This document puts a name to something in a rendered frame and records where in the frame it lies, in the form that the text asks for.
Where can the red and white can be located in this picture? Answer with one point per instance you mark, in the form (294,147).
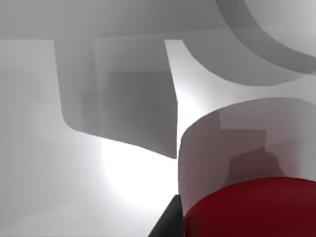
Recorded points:
(247,172)

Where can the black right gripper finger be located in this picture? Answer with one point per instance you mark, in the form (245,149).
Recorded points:
(171,219)

